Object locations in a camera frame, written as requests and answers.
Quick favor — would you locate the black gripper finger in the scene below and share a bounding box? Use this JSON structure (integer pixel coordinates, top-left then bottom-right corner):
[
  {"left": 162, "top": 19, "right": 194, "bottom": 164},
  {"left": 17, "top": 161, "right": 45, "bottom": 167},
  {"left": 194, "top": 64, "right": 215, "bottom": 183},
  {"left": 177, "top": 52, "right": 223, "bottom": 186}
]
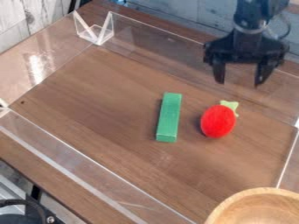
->
[
  {"left": 255, "top": 59, "right": 283, "bottom": 87},
  {"left": 213, "top": 58, "right": 226, "bottom": 84}
]

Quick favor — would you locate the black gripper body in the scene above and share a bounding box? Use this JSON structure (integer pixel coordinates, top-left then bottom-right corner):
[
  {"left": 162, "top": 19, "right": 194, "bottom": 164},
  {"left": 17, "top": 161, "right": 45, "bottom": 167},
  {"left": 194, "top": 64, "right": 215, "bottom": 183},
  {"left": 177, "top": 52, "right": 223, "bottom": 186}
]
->
[{"left": 203, "top": 30, "right": 290, "bottom": 66}]

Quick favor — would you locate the red plush strawberry toy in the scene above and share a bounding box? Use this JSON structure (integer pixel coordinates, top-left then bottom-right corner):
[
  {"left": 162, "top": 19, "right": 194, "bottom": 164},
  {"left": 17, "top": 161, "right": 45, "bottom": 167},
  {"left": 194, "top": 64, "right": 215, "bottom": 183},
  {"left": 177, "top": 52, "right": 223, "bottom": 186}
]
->
[{"left": 201, "top": 100, "right": 239, "bottom": 138}]

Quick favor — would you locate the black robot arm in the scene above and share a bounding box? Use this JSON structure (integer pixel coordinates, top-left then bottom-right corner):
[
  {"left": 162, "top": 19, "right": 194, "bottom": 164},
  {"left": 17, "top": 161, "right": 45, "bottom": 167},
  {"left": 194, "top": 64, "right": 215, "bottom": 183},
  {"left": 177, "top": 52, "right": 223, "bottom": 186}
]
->
[{"left": 203, "top": 0, "right": 292, "bottom": 87}]

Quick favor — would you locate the green rectangular block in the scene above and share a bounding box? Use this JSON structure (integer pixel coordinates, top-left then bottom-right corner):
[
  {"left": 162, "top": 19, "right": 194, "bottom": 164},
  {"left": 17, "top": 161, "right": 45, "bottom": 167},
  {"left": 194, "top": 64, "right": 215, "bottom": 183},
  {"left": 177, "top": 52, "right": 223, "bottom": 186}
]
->
[{"left": 155, "top": 93, "right": 183, "bottom": 143}]

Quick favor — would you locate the wooden bowl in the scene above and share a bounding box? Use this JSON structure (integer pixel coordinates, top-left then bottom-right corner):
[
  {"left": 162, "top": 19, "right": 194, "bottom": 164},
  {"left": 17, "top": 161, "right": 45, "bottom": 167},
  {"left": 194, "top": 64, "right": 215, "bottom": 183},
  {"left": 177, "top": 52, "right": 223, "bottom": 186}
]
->
[{"left": 205, "top": 187, "right": 299, "bottom": 224}]

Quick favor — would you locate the clear acrylic corner bracket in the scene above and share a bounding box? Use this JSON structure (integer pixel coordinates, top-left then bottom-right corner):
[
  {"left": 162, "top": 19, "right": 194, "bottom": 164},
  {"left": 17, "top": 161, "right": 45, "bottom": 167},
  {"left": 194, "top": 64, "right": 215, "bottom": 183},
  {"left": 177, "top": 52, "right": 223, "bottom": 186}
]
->
[{"left": 73, "top": 11, "right": 115, "bottom": 46}]

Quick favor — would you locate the clear acrylic enclosure wall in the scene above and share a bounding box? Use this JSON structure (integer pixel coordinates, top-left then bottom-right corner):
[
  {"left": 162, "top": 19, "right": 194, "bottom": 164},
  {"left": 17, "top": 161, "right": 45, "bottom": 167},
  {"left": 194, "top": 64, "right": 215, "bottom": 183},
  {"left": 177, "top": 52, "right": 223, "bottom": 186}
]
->
[{"left": 0, "top": 12, "right": 299, "bottom": 224}]

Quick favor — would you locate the black clamp with cable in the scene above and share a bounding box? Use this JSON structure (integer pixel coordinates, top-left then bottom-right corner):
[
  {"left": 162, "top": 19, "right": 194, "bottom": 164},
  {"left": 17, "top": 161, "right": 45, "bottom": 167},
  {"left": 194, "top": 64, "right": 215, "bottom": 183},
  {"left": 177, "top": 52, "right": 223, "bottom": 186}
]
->
[{"left": 0, "top": 199, "right": 65, "bottom": 224}]

